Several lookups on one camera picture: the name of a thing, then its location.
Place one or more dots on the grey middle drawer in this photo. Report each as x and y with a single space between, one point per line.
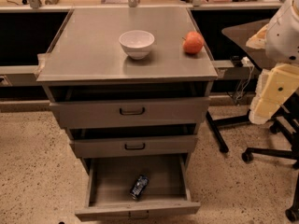
138 146

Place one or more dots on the black office chair base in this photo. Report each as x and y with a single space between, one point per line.
285 123

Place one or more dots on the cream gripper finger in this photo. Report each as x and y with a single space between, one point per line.
282 82
262 109

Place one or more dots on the white ceramic bowl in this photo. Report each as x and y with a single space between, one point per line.
137 44

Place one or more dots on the red apple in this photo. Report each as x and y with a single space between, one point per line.
193 42

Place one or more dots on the grey bottom drawer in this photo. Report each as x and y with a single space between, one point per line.
110 180

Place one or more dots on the blue pepsi can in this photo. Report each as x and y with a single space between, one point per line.
138 187

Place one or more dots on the white power adapter with cable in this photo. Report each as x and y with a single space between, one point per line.
243 79

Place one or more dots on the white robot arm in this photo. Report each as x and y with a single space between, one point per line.
280 39

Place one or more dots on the black side table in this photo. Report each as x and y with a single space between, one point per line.
249 37

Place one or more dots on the grey drawer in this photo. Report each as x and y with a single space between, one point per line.
129 113
138 146
110 180

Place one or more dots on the grey top drawer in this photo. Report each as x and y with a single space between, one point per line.
129 113

